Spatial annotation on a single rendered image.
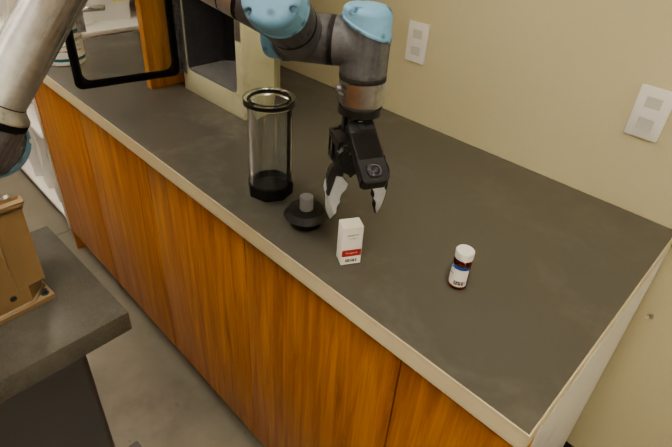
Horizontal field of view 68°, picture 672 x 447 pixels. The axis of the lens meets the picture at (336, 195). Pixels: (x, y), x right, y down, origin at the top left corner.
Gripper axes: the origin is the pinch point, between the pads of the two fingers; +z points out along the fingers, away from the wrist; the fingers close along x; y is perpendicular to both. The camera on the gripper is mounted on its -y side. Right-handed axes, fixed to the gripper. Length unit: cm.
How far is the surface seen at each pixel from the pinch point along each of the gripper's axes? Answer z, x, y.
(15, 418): 26, 59, -10
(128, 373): 105, 58, 61
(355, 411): 42.3, 0.0, -11.4
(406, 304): 10.7, -6.0, -13.6
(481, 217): 10.8, -32.6, 7.5
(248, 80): -1, 10, 66
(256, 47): -10, 8, 68
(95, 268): 104, 75, 122
